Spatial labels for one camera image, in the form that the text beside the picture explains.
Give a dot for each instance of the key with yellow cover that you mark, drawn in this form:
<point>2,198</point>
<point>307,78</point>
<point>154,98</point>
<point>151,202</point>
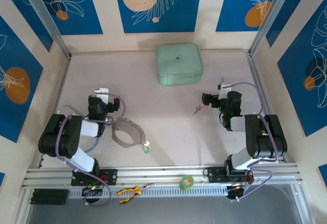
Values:
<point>196,110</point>

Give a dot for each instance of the key bunch with tags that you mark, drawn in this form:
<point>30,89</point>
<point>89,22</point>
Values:
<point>136,132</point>

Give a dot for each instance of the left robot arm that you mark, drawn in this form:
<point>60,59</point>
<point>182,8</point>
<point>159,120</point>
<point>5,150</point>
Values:
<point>56,137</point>

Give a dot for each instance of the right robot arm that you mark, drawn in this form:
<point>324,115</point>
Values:
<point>268,137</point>

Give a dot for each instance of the mint green square case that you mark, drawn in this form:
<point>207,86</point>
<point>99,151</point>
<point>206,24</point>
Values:
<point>178,63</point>

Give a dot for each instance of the small circuit board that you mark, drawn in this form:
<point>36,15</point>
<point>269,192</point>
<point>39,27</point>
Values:
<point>93,187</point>

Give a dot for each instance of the green tape roll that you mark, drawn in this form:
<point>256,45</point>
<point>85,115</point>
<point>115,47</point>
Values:
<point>187,182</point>

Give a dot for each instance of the yellow black pliers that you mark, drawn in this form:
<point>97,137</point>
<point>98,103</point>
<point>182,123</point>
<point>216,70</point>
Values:
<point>127,190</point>

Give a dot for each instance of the black block stack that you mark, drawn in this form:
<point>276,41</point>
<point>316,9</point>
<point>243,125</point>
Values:
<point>49,196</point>

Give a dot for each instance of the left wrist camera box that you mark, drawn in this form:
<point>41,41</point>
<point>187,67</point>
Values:
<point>102,91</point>

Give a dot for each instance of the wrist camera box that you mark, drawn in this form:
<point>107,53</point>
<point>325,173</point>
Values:
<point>224,88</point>
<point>102,91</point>

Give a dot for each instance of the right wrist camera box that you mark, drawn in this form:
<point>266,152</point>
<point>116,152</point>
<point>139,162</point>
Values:
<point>224,88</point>

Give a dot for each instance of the aluminium table side rail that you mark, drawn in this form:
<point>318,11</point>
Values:
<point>61,86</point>
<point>258,81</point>

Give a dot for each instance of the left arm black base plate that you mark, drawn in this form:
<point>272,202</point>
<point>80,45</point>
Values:
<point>110,176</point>

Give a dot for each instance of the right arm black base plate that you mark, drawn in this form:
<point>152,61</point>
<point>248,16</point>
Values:
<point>214,175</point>

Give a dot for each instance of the blue floral wall panel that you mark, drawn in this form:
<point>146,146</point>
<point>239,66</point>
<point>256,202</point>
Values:
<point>240,2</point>
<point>304,81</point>
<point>23,12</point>
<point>76,4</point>
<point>18,86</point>
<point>158,4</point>
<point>306,2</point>

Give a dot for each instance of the aluminium mounting rail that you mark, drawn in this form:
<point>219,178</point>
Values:
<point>158,176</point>

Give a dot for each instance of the aluminium frame post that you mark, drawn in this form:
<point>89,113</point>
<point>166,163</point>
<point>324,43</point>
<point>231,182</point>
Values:
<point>270,17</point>
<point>47,17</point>

